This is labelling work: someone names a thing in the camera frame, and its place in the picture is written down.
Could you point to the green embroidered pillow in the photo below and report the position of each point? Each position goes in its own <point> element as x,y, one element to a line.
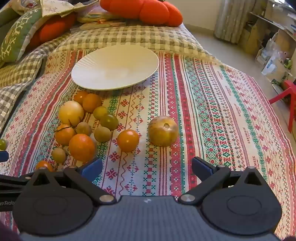
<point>16,39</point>

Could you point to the orange mandarin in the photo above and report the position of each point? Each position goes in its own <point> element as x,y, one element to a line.
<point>81,147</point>

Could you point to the patterned beige curtain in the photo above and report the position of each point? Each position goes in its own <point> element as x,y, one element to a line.
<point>229,20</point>

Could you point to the plastic bag with items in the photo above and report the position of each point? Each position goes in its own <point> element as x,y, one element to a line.
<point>97,19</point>

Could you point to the striped embroidered tablecloth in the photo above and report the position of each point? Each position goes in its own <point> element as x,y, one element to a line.
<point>208,104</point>

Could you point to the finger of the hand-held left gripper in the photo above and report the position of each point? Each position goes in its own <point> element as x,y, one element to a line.
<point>11,182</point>
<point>3,156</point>

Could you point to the large yellow round fruit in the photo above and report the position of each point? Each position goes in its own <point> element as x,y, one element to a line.
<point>70,113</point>

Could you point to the large orange pumpkin cushion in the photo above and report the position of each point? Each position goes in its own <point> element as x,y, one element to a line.
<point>150,11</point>

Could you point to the white plastic bag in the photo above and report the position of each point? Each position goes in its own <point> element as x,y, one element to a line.
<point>269,67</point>

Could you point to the cluttered wooden shelf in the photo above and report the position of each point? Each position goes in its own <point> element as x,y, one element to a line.
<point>256,30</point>

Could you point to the beige floral cloth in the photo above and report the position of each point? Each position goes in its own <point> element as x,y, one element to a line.
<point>57,7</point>

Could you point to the large olive brown fruit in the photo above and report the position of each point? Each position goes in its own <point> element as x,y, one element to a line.
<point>163,131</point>

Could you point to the olive green tomato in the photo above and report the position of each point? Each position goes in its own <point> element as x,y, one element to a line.
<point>109,121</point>

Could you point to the small orange pumpkin cushion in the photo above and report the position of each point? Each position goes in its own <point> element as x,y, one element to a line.
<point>53,30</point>

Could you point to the bright green tomato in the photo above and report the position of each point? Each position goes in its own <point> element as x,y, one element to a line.
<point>2,144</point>

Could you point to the small orange tomato with stem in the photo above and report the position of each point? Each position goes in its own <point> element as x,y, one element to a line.
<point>64,134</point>

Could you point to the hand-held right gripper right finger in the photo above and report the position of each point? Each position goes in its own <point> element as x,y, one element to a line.
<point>201,168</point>

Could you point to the white ribbed plate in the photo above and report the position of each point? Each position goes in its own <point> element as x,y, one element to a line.
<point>115,67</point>

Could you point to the small yellow-green fruit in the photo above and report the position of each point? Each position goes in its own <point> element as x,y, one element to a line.
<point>102,134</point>
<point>100,111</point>
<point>83,128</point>
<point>58,155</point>

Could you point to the red plastic chair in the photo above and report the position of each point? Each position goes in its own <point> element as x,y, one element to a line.
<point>285,92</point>

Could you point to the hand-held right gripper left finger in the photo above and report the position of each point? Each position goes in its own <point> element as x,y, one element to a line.
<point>92,168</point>

